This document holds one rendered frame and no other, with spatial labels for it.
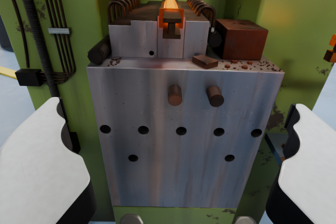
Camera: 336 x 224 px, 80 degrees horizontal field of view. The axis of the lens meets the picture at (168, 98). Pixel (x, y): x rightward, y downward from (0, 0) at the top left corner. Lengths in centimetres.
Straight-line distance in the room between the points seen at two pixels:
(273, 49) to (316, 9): 13
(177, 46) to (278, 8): 30
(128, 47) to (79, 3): 21
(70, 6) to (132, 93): 30
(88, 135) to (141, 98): 41
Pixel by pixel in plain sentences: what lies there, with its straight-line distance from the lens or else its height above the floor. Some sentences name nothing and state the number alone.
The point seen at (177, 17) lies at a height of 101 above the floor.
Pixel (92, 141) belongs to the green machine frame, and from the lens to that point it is 81.
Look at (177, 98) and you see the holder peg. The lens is 37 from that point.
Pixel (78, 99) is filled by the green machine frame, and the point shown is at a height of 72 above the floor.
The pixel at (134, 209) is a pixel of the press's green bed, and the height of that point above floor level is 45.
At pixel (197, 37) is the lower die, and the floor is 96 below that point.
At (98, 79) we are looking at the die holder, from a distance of 42.
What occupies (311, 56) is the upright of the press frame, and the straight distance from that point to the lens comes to 72.
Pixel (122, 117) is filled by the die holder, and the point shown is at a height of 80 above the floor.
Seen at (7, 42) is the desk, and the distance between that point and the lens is 445.
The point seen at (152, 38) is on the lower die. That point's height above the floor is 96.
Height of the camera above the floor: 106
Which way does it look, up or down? 30 degrees down
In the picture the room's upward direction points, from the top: 2 degrees clockwise
